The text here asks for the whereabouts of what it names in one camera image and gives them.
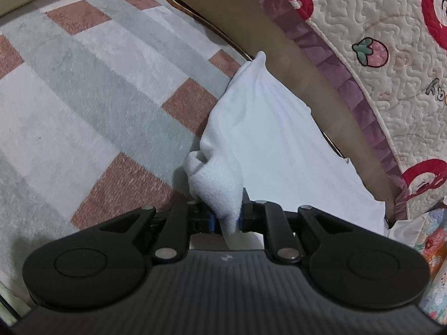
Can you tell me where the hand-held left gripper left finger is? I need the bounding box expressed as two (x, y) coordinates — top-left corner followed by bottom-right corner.
(99, 199), (215, 264)

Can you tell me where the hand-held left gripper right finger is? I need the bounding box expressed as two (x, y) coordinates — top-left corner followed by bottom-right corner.
(237, 188), (353, 264)

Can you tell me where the white garment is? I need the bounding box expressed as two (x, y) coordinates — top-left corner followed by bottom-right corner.
(183, 51), (386, 240)

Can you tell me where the white crumpled cloth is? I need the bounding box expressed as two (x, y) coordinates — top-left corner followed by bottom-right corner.
(386, 213), (430, 248)

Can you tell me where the floral printed cloth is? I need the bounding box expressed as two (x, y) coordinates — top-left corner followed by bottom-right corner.
(412, 206), (447, 325)

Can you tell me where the quilted bear-print bedspread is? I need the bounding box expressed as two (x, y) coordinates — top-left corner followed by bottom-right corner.
(223, 0), (447, 220)

